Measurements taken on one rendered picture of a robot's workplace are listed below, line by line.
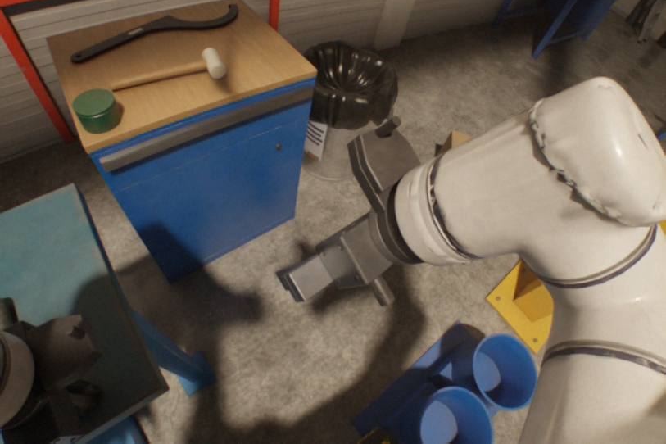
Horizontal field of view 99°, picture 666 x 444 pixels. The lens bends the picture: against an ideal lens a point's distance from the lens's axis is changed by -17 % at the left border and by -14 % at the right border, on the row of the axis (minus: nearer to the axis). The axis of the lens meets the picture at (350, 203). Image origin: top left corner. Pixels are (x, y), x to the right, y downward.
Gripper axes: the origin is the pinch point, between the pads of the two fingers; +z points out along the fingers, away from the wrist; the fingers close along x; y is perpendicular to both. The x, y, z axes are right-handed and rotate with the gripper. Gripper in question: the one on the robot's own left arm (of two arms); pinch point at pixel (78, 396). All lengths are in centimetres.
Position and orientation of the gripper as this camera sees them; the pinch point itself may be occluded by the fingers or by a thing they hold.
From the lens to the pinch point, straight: 57.3
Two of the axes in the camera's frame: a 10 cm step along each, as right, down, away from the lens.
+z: -2.1, 5.5, 8.1
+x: 6.1, 7.2, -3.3
